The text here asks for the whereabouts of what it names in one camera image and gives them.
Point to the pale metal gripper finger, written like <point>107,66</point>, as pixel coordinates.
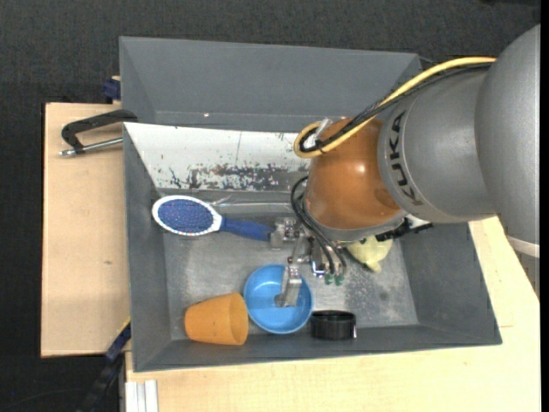
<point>292,288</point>
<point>285,232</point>

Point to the blue bowl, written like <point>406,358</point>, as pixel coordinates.
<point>263,305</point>

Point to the black round lid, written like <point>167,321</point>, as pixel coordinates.
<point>332,326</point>

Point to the pale yellow toy animal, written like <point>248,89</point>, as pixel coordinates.
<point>369,251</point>

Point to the orange cup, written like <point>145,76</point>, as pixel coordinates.
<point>214,320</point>

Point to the blue and white hairbrush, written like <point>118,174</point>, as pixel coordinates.
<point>186,216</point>

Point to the grey metal bin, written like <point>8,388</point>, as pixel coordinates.
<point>240,80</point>

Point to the pale wood flat board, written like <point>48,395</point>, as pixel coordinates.
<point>83,238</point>

